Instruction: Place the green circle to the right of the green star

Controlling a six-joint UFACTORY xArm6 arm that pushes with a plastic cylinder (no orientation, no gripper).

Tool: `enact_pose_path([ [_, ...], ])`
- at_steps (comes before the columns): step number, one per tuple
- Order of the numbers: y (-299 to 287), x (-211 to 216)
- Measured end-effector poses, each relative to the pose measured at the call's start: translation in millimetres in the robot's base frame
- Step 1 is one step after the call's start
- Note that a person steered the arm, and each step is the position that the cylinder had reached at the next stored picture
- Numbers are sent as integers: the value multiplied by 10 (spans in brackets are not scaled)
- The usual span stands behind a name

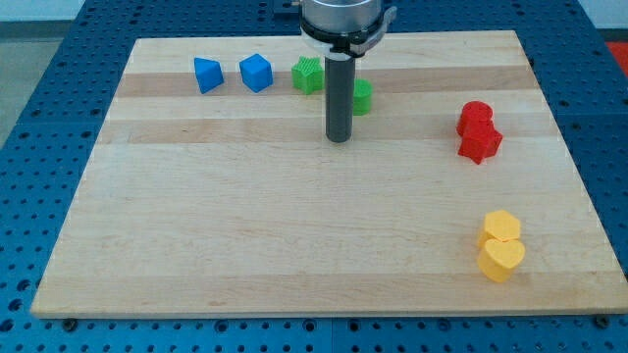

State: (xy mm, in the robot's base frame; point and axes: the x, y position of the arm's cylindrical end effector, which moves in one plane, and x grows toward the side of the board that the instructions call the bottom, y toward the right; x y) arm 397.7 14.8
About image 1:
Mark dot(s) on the red circle block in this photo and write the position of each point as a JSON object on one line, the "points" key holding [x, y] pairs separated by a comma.
{"points": [[474, 112]]}

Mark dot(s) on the green star block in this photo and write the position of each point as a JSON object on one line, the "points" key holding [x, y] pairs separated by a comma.
{"points": [[307, 75]]}

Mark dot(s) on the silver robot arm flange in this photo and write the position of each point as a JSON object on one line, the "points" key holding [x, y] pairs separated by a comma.
{"points": [[344, 29]]}

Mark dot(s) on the yellow heart block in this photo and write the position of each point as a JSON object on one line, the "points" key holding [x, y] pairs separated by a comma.
{"points": [[498, 260]]}

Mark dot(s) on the green circle block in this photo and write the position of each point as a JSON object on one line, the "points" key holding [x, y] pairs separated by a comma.
{"points": [[362, 97]]}

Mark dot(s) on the blue cube block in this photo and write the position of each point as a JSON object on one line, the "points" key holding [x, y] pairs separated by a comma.
{"points": [[256, 72]]}

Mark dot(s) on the yellow hexagon block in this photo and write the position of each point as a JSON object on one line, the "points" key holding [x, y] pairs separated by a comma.
{"points": [[499, 225]]}

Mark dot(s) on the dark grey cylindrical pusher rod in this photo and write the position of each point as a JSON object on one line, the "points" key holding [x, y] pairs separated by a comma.
{"points": [[339, 88]]}

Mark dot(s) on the red star block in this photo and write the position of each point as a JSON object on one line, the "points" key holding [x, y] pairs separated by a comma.
{"points": [[479, 141]]}

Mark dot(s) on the light wooden board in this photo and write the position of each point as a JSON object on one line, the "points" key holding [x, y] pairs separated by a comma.
{"points": [[234, 204]]}

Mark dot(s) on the blue triangular block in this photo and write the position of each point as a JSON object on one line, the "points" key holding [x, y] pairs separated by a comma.
{"points": [[208, 74]]}

